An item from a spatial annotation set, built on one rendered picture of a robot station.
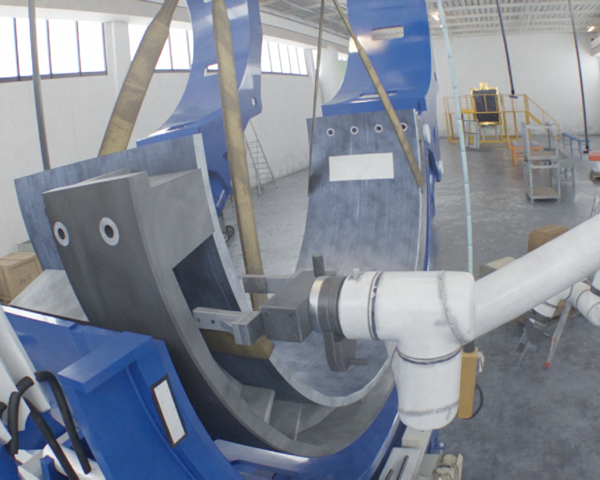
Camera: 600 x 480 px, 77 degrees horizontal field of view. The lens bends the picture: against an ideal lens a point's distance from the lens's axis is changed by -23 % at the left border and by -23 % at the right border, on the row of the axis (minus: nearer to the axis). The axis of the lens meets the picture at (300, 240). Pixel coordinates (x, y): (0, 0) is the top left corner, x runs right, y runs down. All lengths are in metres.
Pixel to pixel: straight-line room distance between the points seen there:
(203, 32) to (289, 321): 4.89
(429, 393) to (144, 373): 0.41
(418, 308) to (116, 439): 0.49
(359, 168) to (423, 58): 1.51
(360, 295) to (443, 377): 0.15
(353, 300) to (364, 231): 2.09
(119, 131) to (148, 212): 0.68
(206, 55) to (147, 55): 3.82
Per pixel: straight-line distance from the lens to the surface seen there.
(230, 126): 1.07
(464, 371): 1.83
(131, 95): 1.38
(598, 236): 0.80
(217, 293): 0.93
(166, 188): 0.75
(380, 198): 2.70
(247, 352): 1.03
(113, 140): 1.37
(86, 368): 0.68
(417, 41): 4.12
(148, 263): 0.73
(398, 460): 2.24
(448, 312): 0.54
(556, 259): 0.77
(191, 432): 0.84
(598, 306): 1.53
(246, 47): 4.92
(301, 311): 0.58
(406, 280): 0.56
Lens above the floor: 2.39
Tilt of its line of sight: 14 degrees down
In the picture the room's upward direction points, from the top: 8 degrees counter-clockwise
